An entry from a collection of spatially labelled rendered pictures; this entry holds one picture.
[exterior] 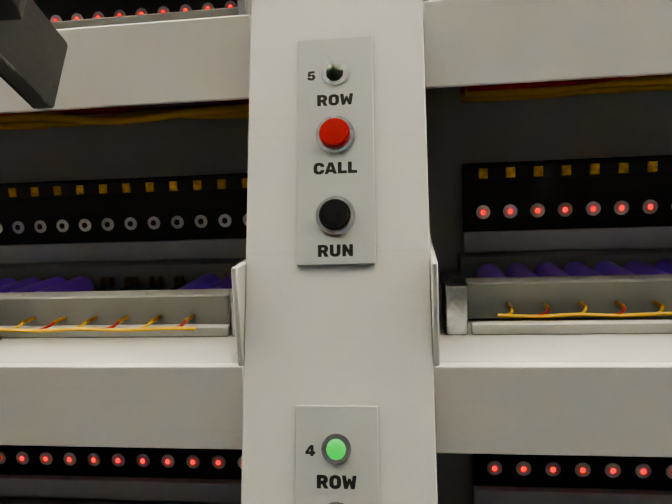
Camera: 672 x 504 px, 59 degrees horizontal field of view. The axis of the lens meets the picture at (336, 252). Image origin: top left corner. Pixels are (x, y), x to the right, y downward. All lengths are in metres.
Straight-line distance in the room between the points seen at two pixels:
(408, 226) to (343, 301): 0.05
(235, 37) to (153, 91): 0.06
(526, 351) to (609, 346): 0.04
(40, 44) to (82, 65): 0.14
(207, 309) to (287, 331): 0.08
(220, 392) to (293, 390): 0.04
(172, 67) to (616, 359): 0.28
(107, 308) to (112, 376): 0.07
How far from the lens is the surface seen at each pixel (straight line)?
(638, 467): 0.49
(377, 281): 0.30
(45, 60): 0.25
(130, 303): 0.38
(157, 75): 0.37
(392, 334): 0.29
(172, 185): 0.51
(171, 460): 0.51
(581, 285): 0.37
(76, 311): 0.40
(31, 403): 0.36
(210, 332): 0.36
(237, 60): 0.35
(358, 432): 0.30
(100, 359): 0.35
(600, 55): 0.35
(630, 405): 0.32
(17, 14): 0.22
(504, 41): 0.35
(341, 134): 0.31
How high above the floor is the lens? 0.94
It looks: 9 degrees up
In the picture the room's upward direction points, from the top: straight up
